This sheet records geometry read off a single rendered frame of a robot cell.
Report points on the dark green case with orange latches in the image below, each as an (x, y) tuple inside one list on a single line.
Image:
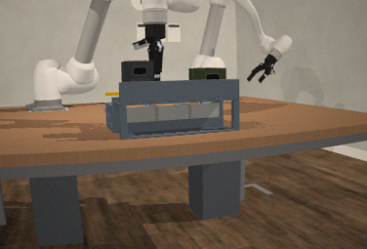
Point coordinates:
[(204, 73)]

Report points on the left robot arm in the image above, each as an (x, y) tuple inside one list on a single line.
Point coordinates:
[(212, 29)]

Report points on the grey rectangular rack frame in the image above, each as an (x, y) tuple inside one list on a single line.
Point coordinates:
[(172, 92)]

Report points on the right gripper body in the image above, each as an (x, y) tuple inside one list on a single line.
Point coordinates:
[(155, 32)]

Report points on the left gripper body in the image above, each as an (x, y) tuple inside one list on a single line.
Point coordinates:
[(268, 60)]

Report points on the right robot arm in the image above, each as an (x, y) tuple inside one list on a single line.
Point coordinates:
[(51, 80)]

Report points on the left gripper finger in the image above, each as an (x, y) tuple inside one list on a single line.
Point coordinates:
[(257, 69), (266, 73)]

